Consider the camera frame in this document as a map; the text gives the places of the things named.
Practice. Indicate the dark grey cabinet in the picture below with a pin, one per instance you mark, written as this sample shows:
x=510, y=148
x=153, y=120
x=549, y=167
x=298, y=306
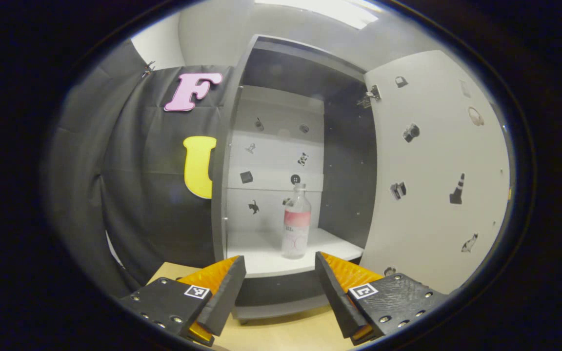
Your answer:
x=349, y=170

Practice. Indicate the black backdrop cloth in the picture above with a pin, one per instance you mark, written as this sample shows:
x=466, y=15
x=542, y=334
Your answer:
x=139, y=170

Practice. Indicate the white cabinet shelf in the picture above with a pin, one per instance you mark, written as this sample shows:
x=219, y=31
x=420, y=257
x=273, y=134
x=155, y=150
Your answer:
x=256, y=248

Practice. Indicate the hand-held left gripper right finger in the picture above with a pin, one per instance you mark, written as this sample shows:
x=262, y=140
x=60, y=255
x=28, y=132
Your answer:
x=334, y=297

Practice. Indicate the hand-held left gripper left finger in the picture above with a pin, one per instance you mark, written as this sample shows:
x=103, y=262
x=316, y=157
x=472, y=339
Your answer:
x=227, y=292

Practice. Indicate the small cloth clip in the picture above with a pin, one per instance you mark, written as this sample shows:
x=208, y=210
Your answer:
x=148, y=69

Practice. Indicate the clear bottle with pink label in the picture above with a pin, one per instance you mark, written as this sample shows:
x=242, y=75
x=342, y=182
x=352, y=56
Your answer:
x=296, y=224

